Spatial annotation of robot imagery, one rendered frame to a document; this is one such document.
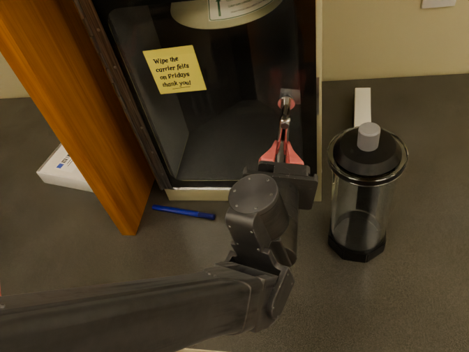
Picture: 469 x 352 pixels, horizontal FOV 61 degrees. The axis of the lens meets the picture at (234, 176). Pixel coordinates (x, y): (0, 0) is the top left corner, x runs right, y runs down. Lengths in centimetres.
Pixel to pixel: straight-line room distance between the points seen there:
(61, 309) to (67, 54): 47
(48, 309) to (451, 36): 103
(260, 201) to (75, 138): 34
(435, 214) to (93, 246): 66
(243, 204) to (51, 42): 37
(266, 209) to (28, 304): 25
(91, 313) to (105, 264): 57
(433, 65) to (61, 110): 89
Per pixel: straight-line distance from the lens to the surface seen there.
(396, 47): 111
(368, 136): 55
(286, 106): 60
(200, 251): 78
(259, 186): 44
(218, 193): 82
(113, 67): 64
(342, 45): 109
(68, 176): 98
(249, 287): 41
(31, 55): 60
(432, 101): 105
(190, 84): 62
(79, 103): 68
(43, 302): 27
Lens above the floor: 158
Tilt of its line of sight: 47 degrees down
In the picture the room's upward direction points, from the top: 13 degrees counter-clockwise
